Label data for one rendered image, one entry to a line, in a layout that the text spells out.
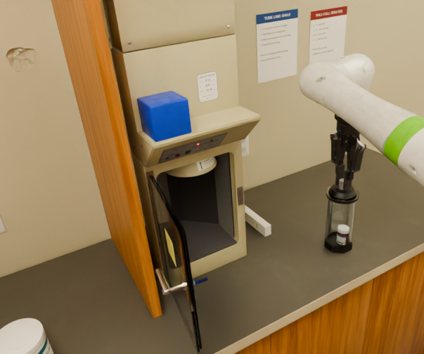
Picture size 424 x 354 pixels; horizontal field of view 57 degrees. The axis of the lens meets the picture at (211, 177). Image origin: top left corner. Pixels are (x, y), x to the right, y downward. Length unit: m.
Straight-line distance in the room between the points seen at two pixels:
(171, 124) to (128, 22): 0.26
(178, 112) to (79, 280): 0.78
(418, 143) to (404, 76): 1.54
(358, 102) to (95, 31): 0.62
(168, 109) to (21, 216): 0.82
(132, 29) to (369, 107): 0.59
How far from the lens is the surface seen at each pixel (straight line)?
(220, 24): 1.10
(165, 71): 1.04
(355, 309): 1.57
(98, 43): 0.89
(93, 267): 1.53
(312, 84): 1.10
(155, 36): 1.02
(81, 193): 1.56
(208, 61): 1.09
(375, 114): 0.97
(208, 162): 1.21
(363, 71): 1.19
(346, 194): 1.35
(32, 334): 1.16
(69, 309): 1.40
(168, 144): 0.97
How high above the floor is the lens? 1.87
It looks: 28 degrees down
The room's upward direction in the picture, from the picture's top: 5 degrees counter-clockwise
